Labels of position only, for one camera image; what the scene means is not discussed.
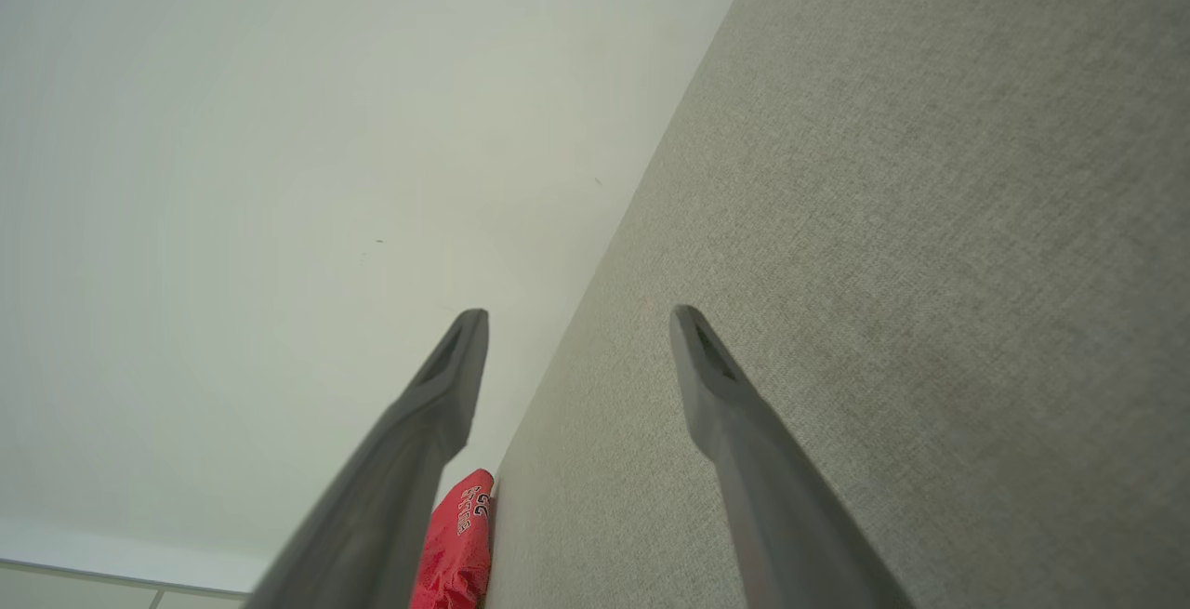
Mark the red white lettered jersey shirt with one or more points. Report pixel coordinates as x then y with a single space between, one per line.
456 544

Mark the white wall baseboard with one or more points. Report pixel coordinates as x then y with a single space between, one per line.
112 553

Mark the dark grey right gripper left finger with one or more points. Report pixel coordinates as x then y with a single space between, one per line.
409 460

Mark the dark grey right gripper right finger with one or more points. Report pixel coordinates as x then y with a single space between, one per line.
772 497

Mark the grey fabric sofa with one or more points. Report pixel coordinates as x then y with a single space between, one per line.
883 265

